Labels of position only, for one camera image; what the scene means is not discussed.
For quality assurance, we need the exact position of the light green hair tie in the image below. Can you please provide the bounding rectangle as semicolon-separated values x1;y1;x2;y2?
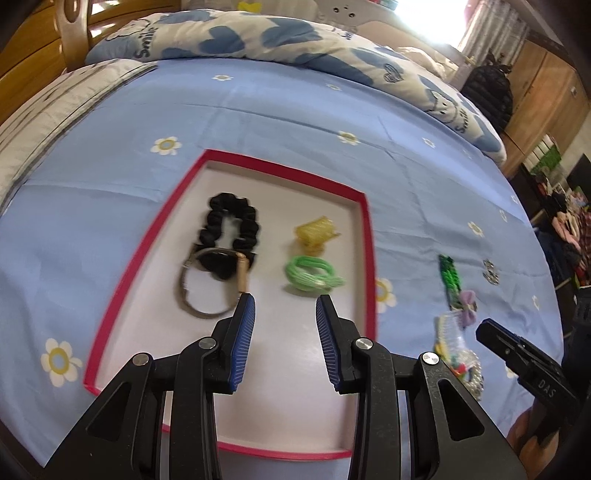
282;255;346;293

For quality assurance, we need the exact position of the blue white heart quilt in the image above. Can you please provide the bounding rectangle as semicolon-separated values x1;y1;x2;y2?
86;9;507;165

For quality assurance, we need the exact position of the red jewelry tray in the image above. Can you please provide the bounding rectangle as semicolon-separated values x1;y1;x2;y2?
84;150;377;462

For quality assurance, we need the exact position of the wooden wardrobe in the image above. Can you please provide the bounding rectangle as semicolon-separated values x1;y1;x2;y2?
501;40;589;178

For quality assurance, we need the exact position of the person's right hand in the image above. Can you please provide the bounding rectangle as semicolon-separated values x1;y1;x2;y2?
507;408;590;479

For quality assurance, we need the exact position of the pile of clothes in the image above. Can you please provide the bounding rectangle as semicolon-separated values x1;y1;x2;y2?
535;171;590;287

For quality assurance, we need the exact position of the wooden headboard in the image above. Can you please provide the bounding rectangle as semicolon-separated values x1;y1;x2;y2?
1;1;181;120

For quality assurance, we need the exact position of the black velvet scrunchie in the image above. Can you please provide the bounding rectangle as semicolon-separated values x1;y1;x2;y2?
193;192;260;280

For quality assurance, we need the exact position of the yellow claw hair clip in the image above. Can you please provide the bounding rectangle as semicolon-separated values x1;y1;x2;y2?
294;216;341;256

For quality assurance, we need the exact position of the purple fabric hair tie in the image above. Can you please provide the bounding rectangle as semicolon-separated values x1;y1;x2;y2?
452;289;479;328

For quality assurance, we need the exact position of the black puffer jacket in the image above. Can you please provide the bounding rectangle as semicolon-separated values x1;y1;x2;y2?
461;51;513;133

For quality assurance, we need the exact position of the green braided hair tie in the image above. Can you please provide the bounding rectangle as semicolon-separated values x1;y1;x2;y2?
438;254;464;309

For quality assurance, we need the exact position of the blue floral bed sheet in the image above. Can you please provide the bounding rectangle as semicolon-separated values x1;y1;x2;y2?
1;58;564;478

